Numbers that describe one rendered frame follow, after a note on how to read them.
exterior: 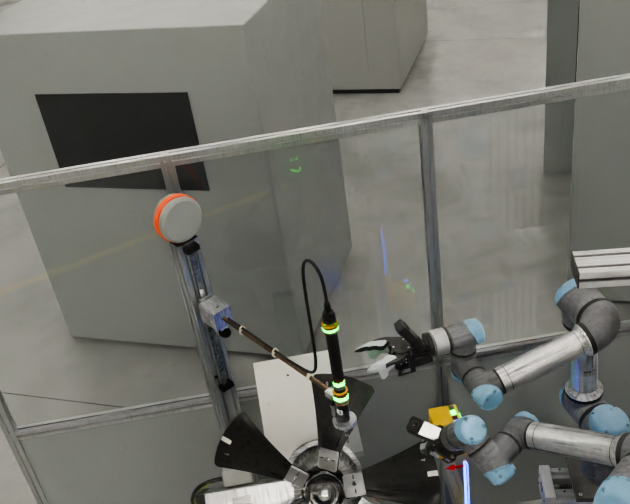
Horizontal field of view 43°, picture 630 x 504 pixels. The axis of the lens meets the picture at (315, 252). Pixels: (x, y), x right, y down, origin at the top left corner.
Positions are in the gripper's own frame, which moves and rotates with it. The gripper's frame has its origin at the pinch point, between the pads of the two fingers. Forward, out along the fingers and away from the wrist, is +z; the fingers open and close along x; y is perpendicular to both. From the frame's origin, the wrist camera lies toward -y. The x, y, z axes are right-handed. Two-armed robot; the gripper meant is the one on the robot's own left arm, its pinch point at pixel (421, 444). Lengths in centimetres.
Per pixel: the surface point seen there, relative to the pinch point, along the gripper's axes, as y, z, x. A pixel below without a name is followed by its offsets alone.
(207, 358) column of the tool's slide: -70, 49, -1
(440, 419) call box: 9.9, 36.1, 22.5
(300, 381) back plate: -39, 34, 6
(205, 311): -78, 26, 6
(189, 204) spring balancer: -99, 4, 26
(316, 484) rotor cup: -19.3, 14.2, -24.0
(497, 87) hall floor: -8, 382, 463
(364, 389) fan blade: -22.2, 4.6, 6.1
